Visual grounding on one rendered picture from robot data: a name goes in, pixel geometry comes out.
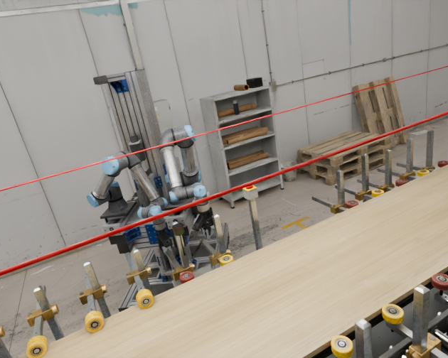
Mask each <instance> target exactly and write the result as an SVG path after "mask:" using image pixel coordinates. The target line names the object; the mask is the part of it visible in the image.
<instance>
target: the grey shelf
mask: <svg viewBox="0 0 448 358"><path fill-rule="evenodd" d="M253 94H254V96H253ZM214 96H215V97H212V96H209V97H204V98H200V103H201V109H202V113H203V120H204V124H205V128H206V132H209V131H214V130H216V129H221V128H224V127H227V126H232V125H235V124H239V123H242V122H245V121H249V120H253V119H257V118H260V117H263V116H268V115H271V114H274V107H273V100H272V89H271V85H265V86H262V87H256V88H249V90H234V91H231V92H225V93H222V94H216V95H214ZM254 99H255V100H254ZM233 100H237V101H238V106H241V105H244V104H249V103H253V102H254V103H255V104H256V108H255V109H251V110H247V111H244V112H240V114H238V115H235V114H231V115H227V116H223V117H220V118H218V114H217V112H219V111H222V110H225V109H230V108H233V107H234V106H233ZM256 114H257V116H256ZM257 124H258V125H257ZM256 126H258V127H260V126H261V127H262V128H263V127H267V128H268V132H267V134H265V135H262V136H258V137H255V138H252V139H248V140H245V141H241V142H237V143H233V144H230V145H227V144H223V141H222V137H221V136H224V135H227V134H231V133H235V132H238V131H242V130H246V129H250V128H253V127H256ZM207 138H208V145H209V149H210V155H211V159H212V163H213V170H214V173H215V180H216V184H217V188H218V192H222V191H224V190H228V189H231V188H234V187H236V186H239V185H242V184H245V183H248V182H250V181H253V180H256V179H258V178H262V177H265V176H266V175H270V174H273V173H276V172H278V171H281V163H280V157H279V146H278V140H277V130H276V124H275V117H274V115H273V116H269V117H265V118H262V119H258V120H255V121H250V122H248V123H244V124H240V125H237V126H232V127H230V128H226V129H222V130H219V131H214V132H212V133H209V134H207ZM260 144H261V145H260ZM261 149H262V150H263V151H264V152H265V153H266V152H268V154H269V156H268V157H266V158H263V159H260V160H258V161H255V162H252V163H248V164H246V165H243V166H240V167H237V168H234V169H231V170H228V167H227V164H226V161H229V160H231V159H234V158H238V157H241V156H245V155H247V154H250V153H254V152H257V151H261ZM279 184H281V186H282V187H281V188H280V190H283V189H284V187H283V181H282V175H278V176H275V177H273V178H270V179H267V180H264V181H262V182H259V183H256V184H254V186H255V187H257V191H258V192H259V191H262V190H265V189H268V188H270V187H273V186H276V185H279ZM222 197H223V198H224V199H226V200H227V201H228V202H230V204H231V205H232V206H231V208H232V209H233V208H235V206H234V202H233V201H235V200H238V199H240V198H242V197H244V195H243V191H242V189H240V190H236V191H234V192H231V193H228V194H226V195H223V196H220V197H219V200H222Z"/></svg>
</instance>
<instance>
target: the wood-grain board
mask: <svg viewBox="0 0 448 358"><path fill-rule="evenodd" d="M447 271H448V165H446V166H443V167H441V168H439V169H437V170H434V171H432V172H431V173H428V174H426V175H424V176H421V177H419V178H417V179H414V180H412V181H410V182H408V183H405V184H404V185H401V186H399V187H397V188H395V189H392V190H390V191H388V192H385V193H383V194H382V195H379V196H377V197H374V198H373V199H370V200H368V201H366V202H363V203H361V204H359V205H356V206H355V207H352V208H350V209H348V210H346V211H344V212H341V213H339V214H337V215H334V216H333V217H330V218H328V219H325V220H324V221H321V222H319V223H317V224H314V225H312V226H310V227H307V228H306V229H303V230H302V231H299V232H297V233H295V234H292V235H290V236H288V237H285V238H283V239H281V240H279V241H277V242H275V243H273V244H270V245H268V246H266V247H263V248H261V249H259V250H257V251H254V252H252V253H251V254H248V255H246V256H243V257H241V258H239V259H237V260H234V261H232V262H230V263H228V264H226V265H224V266H221V267H219V268H217V269H215V270H212V271H210V272H208V273H205V274H203V275H202V276H199V277H197V278H195V279H192V280H190V281H188V282H186V283H183V284H181V285H179V286H177V287H175V288H172V289H170V290H168V291H166V292H163V293H161V294H159V295H156V296H154V302H153V304H152V305H151V306H150V307H149V308H146V309H143V308H140V307H139V306H138V304H137V305H134V306H132V307H130V308H127V309H126V310H123V311H122V312H119V313H117V314H115V315H112V316H110V317H108V318H105V319H104V320H103V321H104V324H103V326H102V328H101V329H100V330H98V331H97V332H88V331H87V330H86V328H83V329H81V330H79V331H77V332H74V333H73V334H70V335H68V336H66V337H63V338H61V339H59V340H57V341H55V342H52V343H50V344H48V345H47V351H46V353H45V354H44V355H43V356H42V357H40V358H312V357H313V356H315V355H316V354H318V353H320V352H321V351H323V350H324V349H326V348H327V347H329V346H331V340H332V339H333V338H334V337H335V336H338V335H342V336H346V335H348V334H349V333H351V332H353V331H354V330H355V322H356V321H358V320H360V319H361V318H363V319H364V320H366V321H367V322H368V321H370V320H372V319H373V318H374V317H376V316H377V315H379V314H381V313H382V308H383V306H384V305H387V304H393V305H395V304H396V303H398V302H400V301H401V300H403V299H404V298H406V297H408V296H409V295H411V294H412V293H414V288H416V287H417V286H419V285H423V286H425V285H427V284H428V283H429V282H431V281H432V276H433V275H434V274H436V273H445V272H447Z"/></svg>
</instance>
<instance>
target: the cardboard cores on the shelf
mask: <svg viewBox="0 0 448 358"><path fill-rule="evenodd" d="M238 107H239V112H244V111H247V110H251V109H255V108H256V104H255V103H254V102H253V103H249V104H244V105H241V106H238ZM234 113H235V111H234V107H233V108H230V109H225V110H222V111H219V112H217V114H218V118H220V117H223V116H227V115H231V114H234ZM267 132H268V128H267V127H263V128H262V127H261V126H260V127H258V126H256V127H253V128H250V129H246V130H242V131H238V132H235V133H231V134H227V135H224V136H221V137H222V141H223V144H227V145H230V144H233V143H237V142H241V141H245V140H248V139H252V138H255V137H258V136H262V135H265V134H267ZM268 156H269V154H268V152H266V153H265V152H264V151H263V150H261V151H257V152H254V153H250V154H247V155H245V156H241V157H238V158H234V159H231V160H229V161H226V164H227V167H228V170H231V169H234V168H237V167H240V166H243V165H246V164H248V163H252V162H255V161H258V160H260V159H263V158H266V157H268Z"/></svg>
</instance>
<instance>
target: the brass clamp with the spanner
mask: <svg viewBox="0 0 448 358"><path fill-rule="evenodd" d="M189 265H190V266H189V267H188V268H184V267H183V266H180V267H178V268H175V269H176V272H175V273H174V272H173V270H171V272H172V275H173V278H174V280H175V281H177V280H179V279H180V273H182V272H187V271H191V272H194V271H195V270H196V269H195V266H194V265H193V263H192V264H189Z"/></svg>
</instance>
